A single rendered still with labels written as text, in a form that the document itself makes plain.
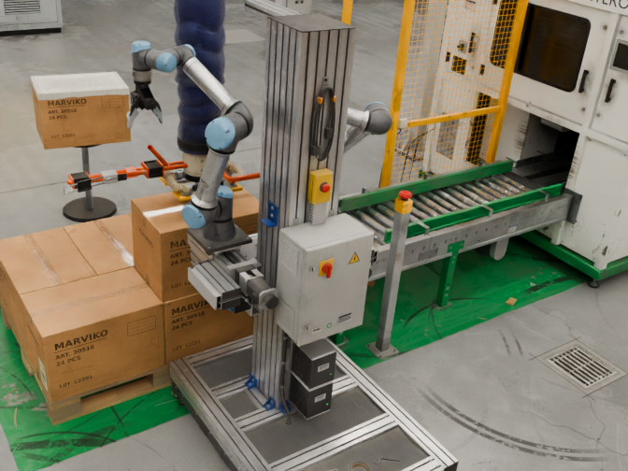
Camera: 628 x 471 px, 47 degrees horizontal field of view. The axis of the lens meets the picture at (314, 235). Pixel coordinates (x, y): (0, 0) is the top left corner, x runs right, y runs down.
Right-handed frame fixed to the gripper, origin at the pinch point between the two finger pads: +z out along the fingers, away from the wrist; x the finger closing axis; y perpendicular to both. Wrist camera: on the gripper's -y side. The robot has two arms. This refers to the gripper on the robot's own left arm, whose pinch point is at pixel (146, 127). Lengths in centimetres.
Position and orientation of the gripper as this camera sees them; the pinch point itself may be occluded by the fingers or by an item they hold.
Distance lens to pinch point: 316.6
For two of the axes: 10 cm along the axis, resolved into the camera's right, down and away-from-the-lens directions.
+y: -5.6, -4.4, 7.1
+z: -0.7, 8.7, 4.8
